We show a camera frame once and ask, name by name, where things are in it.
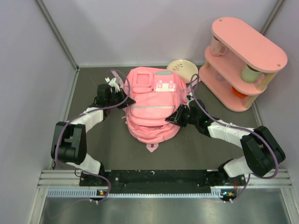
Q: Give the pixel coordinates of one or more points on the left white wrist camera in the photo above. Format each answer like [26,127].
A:
[114,82]

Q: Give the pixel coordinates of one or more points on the pink three-tier shelf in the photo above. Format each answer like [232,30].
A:
[245,46]

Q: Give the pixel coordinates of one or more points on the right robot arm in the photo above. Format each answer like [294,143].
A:
[261,151]

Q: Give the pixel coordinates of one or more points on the cream and pink plate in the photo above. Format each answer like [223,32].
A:
[184,68]

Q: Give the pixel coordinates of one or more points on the pink mug on shelf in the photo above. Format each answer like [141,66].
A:
[217,48]

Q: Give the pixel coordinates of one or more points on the grey slotted cable duct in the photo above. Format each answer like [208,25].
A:
[72,193]

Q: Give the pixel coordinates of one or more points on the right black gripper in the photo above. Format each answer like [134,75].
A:
[176,117]

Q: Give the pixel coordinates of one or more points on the orange bowl on shelf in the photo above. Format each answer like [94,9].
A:
[237,93]

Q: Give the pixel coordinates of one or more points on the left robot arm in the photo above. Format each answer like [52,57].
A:
[69,140]

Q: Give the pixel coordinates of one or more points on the pink student backpack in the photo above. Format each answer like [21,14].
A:
[157,94]

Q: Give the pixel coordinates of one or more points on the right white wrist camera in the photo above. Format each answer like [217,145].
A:
[190,97]

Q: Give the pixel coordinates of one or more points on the pale green cup on shelf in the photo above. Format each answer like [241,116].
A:
[250,75]

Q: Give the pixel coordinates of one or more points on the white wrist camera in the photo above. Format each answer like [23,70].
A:
[190,97]
[114,82]

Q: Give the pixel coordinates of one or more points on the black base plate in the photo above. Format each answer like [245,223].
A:
[169,181]

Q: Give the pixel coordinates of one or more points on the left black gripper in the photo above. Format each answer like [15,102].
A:
[130,101]

